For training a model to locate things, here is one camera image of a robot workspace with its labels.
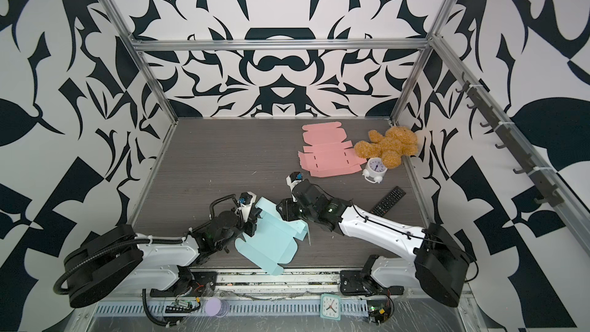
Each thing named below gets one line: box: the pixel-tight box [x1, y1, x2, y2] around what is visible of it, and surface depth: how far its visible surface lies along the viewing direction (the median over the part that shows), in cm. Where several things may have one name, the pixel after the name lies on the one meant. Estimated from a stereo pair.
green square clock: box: [319, 292, 342, 322], surface depth 70 cm
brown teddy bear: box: [354, 126, 419, 170], surface depth 101 cm
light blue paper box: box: [235, 196, 309, 276], surface depth 82 cm
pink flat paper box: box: [297, 121, 368, 178], surface depth 110 cm
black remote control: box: [370, 185, 407, 217], surface depth 93 cm
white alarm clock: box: [361, 156, 388, 184], surface depth 101 cm
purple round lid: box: [205, 297, 229, 319], surface depth 64 cm
